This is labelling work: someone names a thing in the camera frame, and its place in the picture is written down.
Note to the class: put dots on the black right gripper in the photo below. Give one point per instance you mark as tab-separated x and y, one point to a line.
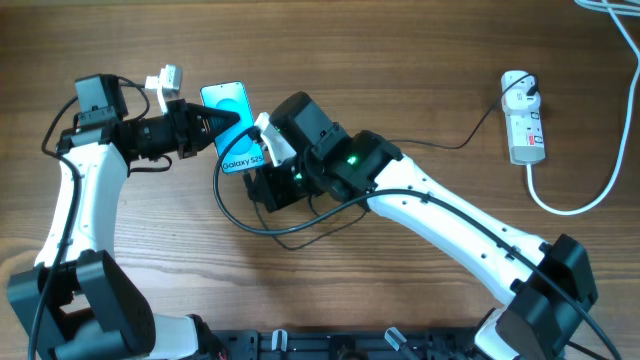
278	194

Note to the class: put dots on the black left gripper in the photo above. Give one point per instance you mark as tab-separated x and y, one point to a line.
185	118

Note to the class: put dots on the Galaxy smartphone with teal screen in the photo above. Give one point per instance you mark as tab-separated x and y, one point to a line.
232	97

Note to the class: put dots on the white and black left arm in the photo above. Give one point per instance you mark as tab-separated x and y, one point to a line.
76	302

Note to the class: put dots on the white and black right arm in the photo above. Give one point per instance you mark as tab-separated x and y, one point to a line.
544	289

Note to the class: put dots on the white power strip socket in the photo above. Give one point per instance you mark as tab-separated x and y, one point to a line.
524	132

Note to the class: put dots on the white USB charger adapter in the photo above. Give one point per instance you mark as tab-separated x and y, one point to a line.
516	101

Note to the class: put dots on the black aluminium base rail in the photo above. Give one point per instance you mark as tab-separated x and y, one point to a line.
430	344

